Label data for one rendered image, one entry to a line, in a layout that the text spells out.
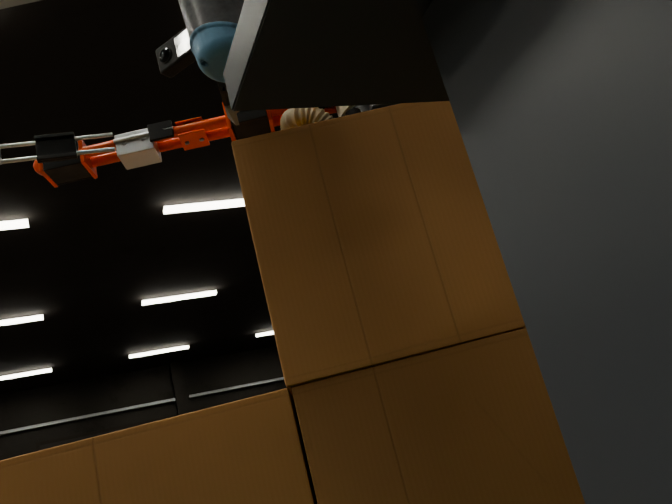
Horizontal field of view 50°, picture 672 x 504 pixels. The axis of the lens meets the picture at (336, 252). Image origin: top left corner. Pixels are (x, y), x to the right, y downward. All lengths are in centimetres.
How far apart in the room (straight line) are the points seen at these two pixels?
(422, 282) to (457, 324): 8
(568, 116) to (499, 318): 67
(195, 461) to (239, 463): 6
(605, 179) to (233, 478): 76
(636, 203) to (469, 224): 73
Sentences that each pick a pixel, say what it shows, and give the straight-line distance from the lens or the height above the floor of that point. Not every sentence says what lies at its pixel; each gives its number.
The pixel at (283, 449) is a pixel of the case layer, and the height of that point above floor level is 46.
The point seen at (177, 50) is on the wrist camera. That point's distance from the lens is 117.
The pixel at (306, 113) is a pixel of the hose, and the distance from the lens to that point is 127.
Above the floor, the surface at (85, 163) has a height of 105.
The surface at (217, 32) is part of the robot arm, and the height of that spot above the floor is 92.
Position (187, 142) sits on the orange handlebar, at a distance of 140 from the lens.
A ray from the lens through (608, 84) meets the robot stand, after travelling 42.
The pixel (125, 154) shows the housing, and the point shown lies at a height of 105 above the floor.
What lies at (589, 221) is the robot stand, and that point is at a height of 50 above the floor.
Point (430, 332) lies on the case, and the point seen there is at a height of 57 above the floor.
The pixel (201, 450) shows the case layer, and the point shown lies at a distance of 106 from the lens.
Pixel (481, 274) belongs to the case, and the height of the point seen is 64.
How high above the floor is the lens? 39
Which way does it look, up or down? 18 degrees up
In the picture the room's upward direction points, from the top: 15 degrees counter-clockwise
